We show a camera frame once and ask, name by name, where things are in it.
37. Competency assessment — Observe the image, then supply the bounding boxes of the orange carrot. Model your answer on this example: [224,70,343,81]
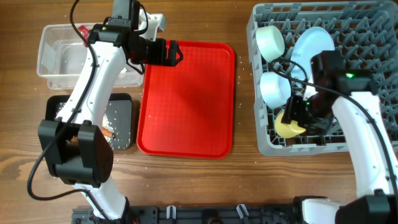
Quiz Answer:
[101,128,115,139]

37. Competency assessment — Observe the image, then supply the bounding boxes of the red serving tray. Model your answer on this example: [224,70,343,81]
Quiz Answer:
[136,40,235,159]

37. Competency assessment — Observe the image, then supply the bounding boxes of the white rice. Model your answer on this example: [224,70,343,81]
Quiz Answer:
[57,102,131,149]

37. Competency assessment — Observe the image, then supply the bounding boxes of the black tray bin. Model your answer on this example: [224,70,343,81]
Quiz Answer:
[45,93,134,151]

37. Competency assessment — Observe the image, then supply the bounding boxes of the red snack wrapper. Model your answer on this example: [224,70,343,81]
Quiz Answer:
[78,26,90,47]

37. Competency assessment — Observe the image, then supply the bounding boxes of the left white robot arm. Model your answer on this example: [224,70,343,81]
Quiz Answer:
[38,1,183,223]

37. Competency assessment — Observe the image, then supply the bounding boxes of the clear plastic bin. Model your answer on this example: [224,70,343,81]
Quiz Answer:
[36,22,144,90]

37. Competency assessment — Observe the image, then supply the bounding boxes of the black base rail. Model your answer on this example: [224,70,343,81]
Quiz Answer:
[71,203,296,224]

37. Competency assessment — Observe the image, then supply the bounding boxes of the small light blue bowl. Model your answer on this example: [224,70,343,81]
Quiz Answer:
[260,72,292,109]

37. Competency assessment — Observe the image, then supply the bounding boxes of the green bowl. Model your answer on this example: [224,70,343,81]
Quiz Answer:
[256,26,285,62]

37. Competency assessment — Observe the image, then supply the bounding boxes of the large light blue plate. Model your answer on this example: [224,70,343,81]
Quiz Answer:
[290,27,335,83]

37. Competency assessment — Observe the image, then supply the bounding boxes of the yellow cup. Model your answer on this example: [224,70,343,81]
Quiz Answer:
[274,110,306,139]

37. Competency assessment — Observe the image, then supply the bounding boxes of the grey dishwasher rack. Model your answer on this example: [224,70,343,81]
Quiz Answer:
[246,1,397,156]

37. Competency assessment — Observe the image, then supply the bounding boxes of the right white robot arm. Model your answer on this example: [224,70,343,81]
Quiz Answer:
[275,50,397,223]

